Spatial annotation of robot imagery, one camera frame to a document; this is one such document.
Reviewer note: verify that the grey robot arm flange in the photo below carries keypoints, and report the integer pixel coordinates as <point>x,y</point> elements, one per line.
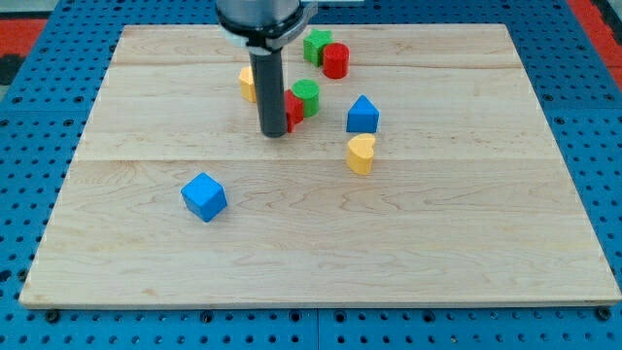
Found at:
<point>264,25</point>

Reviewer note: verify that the yellow heart block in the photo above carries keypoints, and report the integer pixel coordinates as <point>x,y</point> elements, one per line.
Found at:
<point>360,153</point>

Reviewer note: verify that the blue triangle block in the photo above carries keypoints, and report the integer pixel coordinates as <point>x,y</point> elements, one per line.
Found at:
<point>363,116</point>

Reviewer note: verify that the red block beside rod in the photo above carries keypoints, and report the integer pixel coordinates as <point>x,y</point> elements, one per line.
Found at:
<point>294,110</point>

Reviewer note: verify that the green cylinder block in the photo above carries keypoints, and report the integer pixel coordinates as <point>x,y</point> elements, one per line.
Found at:
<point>309,92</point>

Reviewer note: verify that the wooden board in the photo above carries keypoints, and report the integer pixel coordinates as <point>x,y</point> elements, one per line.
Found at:
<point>468,203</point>

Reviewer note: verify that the blue cube block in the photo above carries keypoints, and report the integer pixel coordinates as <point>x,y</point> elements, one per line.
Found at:
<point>204,197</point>

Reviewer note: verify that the yellow block behind rod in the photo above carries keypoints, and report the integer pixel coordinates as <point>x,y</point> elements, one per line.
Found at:
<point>247,85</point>

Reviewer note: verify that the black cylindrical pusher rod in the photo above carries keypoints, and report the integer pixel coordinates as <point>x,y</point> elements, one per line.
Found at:
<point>269,84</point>

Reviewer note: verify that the red cylinder block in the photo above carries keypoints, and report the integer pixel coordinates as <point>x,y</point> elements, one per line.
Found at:
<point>336,60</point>

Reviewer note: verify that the green star block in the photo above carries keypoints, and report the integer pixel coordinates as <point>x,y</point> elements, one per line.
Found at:
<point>314,44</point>

